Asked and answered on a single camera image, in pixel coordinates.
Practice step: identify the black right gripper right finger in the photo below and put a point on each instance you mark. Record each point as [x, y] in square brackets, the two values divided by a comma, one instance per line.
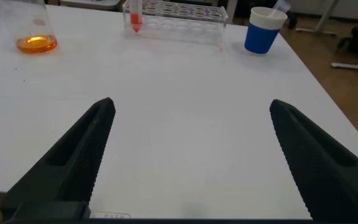
[328, 177]

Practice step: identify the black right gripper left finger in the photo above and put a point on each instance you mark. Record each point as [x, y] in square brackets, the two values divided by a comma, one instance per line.
[67, 174]

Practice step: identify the clear glass beaker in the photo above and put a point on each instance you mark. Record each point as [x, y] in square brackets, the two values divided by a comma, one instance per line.
[36, 43]

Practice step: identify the red pigment test tube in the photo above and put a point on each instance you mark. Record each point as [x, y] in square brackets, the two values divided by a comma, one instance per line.
[135, 20]

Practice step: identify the clear acrylic test tube rack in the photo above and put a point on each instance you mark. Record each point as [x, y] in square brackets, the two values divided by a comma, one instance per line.
[182, 25]

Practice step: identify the white label sticker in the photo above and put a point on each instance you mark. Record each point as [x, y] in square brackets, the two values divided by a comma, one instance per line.
[110, 215]

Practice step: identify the long white desk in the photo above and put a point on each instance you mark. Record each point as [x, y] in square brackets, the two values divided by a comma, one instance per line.
[353, 66]

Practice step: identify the blue white paper cup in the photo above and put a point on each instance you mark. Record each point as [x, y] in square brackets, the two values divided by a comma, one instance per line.
[261, 37]

